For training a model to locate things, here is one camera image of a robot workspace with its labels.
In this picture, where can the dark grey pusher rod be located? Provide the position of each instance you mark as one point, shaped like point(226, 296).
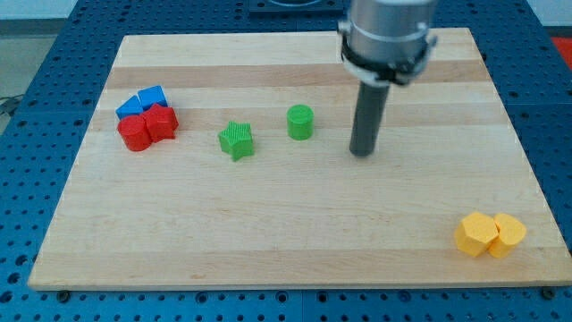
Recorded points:
point(368, 116)

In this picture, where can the green cylinder block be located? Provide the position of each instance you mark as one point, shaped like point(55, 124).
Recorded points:
point(300, 122)

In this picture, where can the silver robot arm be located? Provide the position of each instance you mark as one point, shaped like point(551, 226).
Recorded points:
point(383, 42)

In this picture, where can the yellow hexagon block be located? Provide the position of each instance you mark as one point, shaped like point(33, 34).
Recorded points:
point(475, 233)

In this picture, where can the wooden board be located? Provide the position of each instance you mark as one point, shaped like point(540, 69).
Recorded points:
point(298, 214)

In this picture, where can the green star block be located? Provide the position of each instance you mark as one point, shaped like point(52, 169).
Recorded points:
point(236, 140)

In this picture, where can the yellow heart block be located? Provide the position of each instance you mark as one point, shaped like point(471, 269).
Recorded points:
point(511, 232)

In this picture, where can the red star block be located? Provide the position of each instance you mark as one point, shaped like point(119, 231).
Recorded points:
point(161, 122)

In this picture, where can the blue cube block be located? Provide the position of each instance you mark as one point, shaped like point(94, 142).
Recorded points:
point(152, 95)

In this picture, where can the blue triangle block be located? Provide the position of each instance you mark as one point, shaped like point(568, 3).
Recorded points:
point(130, 107)

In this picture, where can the red cylinder block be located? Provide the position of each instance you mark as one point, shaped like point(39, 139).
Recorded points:
point(134, 133)

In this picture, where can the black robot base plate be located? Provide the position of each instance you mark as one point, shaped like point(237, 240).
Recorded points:
point(294, 6)

